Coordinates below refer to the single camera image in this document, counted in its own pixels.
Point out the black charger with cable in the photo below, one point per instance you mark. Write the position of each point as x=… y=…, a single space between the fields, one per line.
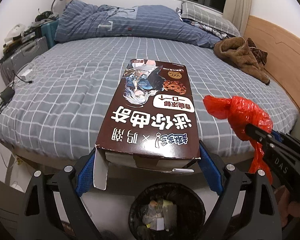
x=8 y=93

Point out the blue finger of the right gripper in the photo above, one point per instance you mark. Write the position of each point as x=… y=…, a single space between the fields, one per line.
x=277 y=135
x=258 y=136

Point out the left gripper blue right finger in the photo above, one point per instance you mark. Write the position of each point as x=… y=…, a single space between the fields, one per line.
x=209 y=165

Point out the brown cookie box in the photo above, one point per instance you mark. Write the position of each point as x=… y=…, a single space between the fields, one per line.
x=150 y=123

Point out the grey suitcase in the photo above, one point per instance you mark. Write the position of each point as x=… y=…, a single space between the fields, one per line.
x=21 y=57

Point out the brown fleece blanket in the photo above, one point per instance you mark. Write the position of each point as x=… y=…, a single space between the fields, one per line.
x=244 y=55

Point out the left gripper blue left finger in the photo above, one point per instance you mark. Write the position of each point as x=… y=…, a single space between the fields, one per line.
x=84 y=173

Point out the grey checked pillow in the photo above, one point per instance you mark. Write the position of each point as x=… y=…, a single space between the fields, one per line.
x=202 y=19

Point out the red plastic bag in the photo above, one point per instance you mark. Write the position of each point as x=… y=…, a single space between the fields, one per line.
x=239 y=112

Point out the beige curtain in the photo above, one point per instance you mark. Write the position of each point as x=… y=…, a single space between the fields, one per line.
x=237 y=12

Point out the black lined trash bin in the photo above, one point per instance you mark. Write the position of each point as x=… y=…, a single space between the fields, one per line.
x=166 y=211

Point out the white charger with cable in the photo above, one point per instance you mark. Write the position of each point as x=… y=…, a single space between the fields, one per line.
x=29 y=71

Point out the blue quilt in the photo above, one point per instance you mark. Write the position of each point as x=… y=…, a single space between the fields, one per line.
x=80 y=21

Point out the person's right hand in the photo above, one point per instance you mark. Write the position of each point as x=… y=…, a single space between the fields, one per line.
x=286 y=206

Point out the teal suitcase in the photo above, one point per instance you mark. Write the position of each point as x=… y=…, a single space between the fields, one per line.
x=48 y=30

